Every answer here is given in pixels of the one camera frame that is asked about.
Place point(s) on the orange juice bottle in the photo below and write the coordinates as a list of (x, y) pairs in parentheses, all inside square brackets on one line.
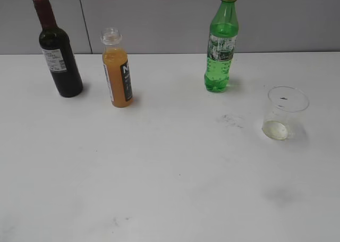
[(116, 66)]

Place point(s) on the transparent plastic cup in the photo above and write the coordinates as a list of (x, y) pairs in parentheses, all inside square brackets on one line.
[(283, 114)]

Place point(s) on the green soda bottle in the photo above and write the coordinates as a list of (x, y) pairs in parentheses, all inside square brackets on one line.
[(223, 33)]

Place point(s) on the dark red wine bottle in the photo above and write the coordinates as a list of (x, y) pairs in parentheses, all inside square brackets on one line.
[(56, 48)]

